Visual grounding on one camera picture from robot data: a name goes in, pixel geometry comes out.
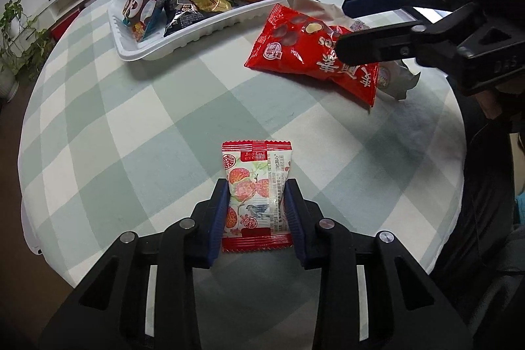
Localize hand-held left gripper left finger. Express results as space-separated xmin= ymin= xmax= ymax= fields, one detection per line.
xmin=39 ymin=178 xmax=230 ymax=350

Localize white ribbed plant pot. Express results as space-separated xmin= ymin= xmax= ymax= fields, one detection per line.
xmin=0 ymin=61 xmax=19 ymax=100

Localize person's dark clothing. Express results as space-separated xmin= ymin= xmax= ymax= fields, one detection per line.
xmin=430 ymin=96 xmax=525 ymax=285

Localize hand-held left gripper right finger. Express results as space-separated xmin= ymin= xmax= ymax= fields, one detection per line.
xmin=284 ymin=178 xmax=468 ymax=350

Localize green pothos plant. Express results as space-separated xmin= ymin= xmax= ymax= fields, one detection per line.
xmin=0 ymin=0 xmax=55 ymax=81

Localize white snack bag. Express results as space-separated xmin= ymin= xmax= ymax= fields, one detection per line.
xmin=285 ymin=0 xmax=421 ymax=100

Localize black snack packet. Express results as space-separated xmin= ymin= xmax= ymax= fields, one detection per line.
xmin=163 ymin=0 xmax=206 ymax=38

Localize panda printed snack packet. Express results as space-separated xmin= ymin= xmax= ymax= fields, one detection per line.
xmin=122 ymin=0 xmax=167 ymax=43

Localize grey fabric office chair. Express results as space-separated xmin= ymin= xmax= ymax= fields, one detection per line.
xmin=468 ymin=227 xmax=525 ymax=350

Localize large red snack bag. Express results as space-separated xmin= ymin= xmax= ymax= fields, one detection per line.
xmin=245 ymin=3 xmax=380 ymax=109

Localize white plastic tray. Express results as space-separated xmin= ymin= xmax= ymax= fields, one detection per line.
xmin=107 ymin=0 xmax=325 ymax=64

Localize red and white floral packet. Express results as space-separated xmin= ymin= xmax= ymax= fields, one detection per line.
xmin=221 ymin=140 xmax=295 ymax=252

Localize green checkered tablecloth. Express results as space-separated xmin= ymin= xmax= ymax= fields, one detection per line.
xmin=20 ymin=0 xmax=468 ymax=289

